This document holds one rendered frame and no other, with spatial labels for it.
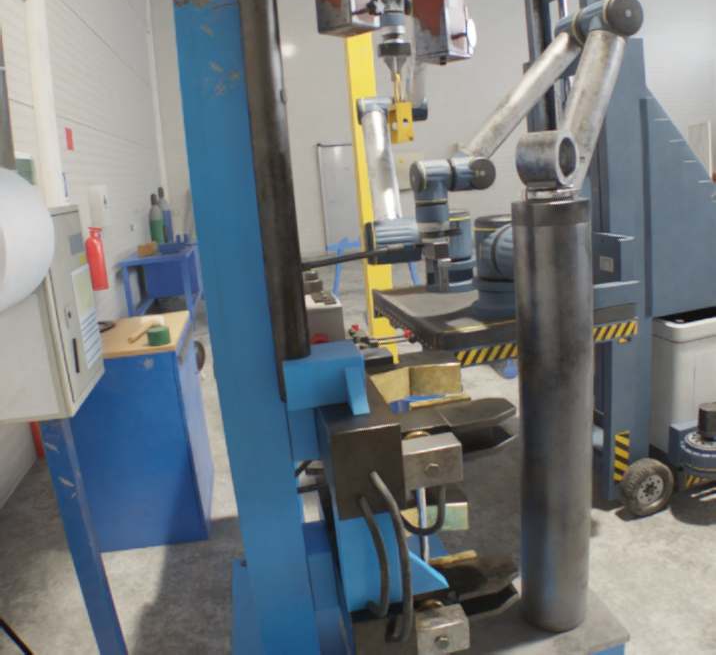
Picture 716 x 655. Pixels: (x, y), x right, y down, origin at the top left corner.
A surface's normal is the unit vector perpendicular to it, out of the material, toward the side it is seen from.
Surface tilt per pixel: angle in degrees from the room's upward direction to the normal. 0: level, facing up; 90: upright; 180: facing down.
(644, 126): 90
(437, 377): 90
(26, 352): 90
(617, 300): 90
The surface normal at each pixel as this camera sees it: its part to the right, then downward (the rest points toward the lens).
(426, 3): -0.64, 0.18
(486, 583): -0.08, -0.98
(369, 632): 0.20, 0.15
